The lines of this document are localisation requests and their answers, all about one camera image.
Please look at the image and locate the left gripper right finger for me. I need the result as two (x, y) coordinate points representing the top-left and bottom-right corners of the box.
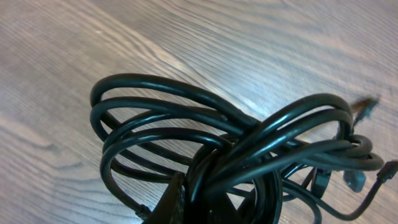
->
(208, 193), (244, 224)

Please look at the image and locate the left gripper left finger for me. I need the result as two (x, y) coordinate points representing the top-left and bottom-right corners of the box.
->
(143, 172), (186, 224)

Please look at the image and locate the black cable bundle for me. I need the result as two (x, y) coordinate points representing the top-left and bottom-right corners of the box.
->
(89, 73), (398, 224)

